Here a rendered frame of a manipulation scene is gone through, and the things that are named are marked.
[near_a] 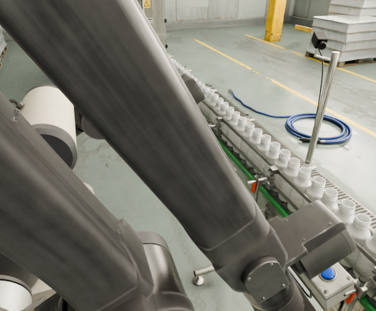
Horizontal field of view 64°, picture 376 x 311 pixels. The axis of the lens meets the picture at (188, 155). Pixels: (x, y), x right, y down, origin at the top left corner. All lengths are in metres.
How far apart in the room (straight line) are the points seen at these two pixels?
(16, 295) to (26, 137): 0.26
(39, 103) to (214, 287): 1.81
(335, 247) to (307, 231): 0.03
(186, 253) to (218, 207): 2.03
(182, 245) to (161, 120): 2.14
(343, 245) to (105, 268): 0.24
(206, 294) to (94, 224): 1.87
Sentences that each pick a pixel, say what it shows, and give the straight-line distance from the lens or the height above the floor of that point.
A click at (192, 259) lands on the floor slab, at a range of 2.21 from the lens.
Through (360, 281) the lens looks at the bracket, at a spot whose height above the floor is 1.11.
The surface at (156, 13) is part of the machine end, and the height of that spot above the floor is 1.17.
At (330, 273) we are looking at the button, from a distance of 0.81.
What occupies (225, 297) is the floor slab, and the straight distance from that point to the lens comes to 2.06.
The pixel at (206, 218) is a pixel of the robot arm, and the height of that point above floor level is 1.57.
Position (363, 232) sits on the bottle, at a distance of 0.93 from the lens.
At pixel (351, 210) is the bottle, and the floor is 1.16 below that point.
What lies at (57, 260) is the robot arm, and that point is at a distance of 0.21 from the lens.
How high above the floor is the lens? 1.72
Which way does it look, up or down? 32 degrees down
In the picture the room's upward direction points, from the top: straight up
